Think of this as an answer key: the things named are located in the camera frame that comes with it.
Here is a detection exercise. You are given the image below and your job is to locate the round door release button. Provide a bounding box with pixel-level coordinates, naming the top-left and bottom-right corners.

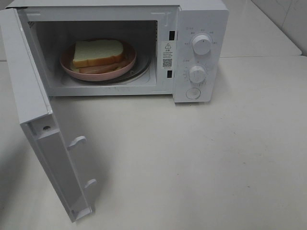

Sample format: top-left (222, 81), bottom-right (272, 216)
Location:
top-left (186, 88), bottom-right (201, 99)

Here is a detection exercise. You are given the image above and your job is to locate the pink ham slice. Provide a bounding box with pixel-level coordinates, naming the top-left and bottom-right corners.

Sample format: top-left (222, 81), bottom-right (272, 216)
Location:
top-left (79, 54), bottom-right (130, 74)

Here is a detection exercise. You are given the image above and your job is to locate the white bread slice top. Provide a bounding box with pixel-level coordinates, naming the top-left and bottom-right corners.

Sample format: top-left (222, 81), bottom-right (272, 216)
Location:
top-left (72, 39), bottom-right (124, 68)

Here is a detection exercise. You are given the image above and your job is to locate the pink round plate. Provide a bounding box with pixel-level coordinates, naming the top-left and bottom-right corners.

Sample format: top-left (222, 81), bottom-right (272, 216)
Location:
top-left (60, 38), bottom-right (137, 82)

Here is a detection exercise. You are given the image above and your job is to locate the white microwave door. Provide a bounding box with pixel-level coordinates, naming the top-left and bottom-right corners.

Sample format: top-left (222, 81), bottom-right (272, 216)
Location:
top-left (0, 8), bottom-right (92, 222)

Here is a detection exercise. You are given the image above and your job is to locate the glass microwave turntable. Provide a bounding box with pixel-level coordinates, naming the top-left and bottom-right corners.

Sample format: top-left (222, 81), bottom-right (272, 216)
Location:
top-left (60, 43), bottom-right (151, 85)

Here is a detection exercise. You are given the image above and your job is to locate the lower white timer knob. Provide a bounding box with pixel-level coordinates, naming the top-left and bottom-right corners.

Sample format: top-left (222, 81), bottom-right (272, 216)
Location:
top-left (189, 66), bottom-right (207, 83)

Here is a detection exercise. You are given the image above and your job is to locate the white warning label sticker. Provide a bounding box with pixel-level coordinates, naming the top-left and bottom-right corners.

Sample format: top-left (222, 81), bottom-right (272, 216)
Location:
top-left (160, 40), bottom-right (177, 69)

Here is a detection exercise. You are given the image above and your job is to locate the white microwave oven body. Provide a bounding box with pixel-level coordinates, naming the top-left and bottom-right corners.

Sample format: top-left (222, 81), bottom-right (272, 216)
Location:
top-left (5, 0), bottom-right (229, 103)

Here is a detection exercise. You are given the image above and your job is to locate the upper white power knob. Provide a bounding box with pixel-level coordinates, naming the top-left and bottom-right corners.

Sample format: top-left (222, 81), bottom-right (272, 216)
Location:
top-left (192, 34), bottom-right (213, 55)

